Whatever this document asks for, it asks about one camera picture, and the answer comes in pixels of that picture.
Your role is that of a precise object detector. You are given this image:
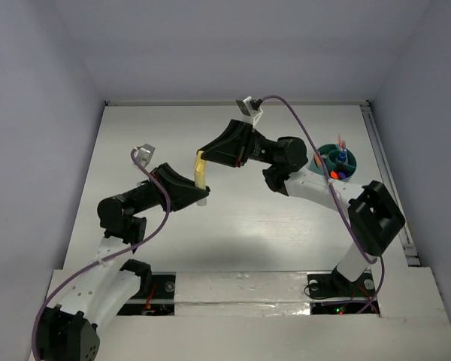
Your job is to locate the purple capped black highlighter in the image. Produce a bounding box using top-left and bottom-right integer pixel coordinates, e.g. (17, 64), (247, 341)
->
(338, 171), (348, 180)

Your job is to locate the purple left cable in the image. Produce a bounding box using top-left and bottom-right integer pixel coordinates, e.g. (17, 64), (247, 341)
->
(30, 148), (173, 361)

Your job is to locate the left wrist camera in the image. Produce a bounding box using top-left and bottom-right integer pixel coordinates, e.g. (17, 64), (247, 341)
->
(131, 144), (156, 168)

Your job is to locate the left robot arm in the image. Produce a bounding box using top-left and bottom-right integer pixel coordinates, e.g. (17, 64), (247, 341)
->
(32, 161), (210, 360)

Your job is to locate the teal round pen holder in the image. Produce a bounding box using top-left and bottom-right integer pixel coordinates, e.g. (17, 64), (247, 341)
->
(309, 144), (357, 182)

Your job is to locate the clear spray bottle blue cap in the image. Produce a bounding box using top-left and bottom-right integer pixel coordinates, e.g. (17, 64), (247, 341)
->
(336, 150), (347, 163)

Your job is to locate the yellow highlighter cap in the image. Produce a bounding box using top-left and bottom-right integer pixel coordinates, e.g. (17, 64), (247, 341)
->
(195, 150), (207, 175)

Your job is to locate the clear yellow highlighter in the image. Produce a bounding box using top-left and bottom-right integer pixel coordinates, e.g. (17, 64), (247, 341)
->
(194, 171), (207, 206)

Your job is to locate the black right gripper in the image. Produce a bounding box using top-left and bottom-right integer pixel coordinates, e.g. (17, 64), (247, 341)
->
(197, 120), (276, 169)

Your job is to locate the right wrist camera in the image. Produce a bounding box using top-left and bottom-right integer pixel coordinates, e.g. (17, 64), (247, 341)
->
(236, 96), (263, 127)

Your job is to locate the clear orange highlighter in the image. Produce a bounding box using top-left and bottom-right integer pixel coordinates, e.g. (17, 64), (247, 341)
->
(314, 153), (322, 168)

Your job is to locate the purple cable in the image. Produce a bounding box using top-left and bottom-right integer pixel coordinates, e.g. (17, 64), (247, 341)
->
(30, 148), (173, 361)
(261, 94), (385, 315)

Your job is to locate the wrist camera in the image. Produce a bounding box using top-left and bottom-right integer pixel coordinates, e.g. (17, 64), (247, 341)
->
(236, 96), (263, 127)
(131, 144), (156, 168)

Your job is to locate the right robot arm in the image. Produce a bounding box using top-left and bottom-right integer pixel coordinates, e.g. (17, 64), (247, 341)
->
(198, 120), (405, 300)

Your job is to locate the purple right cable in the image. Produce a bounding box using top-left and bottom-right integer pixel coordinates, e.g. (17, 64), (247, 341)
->
(261, 94), (385, 315)

